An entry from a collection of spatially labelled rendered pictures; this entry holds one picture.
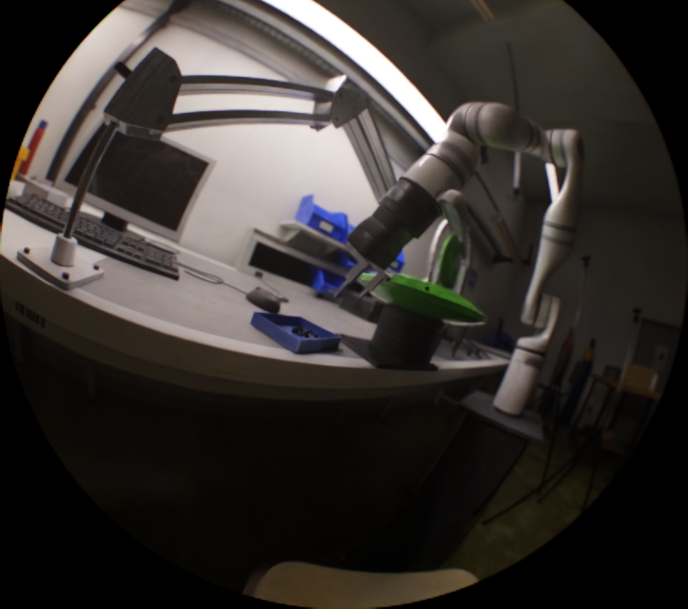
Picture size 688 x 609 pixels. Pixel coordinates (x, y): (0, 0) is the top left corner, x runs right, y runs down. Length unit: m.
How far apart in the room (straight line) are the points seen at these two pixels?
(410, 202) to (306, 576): 0.55
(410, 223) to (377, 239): 0.05
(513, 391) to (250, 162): 1.37
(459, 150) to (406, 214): 0.12
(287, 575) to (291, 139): 1.54
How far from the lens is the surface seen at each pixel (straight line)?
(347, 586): 0.45
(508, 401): 0.68
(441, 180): 0.31
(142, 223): 0.76
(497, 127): 0.36
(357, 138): 0.56
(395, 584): 0.49
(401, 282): 0.40
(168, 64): 0.35
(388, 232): 0.30
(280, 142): 1.35
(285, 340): 0.34
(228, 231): 1.21
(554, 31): 2.90
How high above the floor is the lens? 1.02
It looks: 5 degrees up
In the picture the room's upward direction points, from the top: 21 degrees clockwise
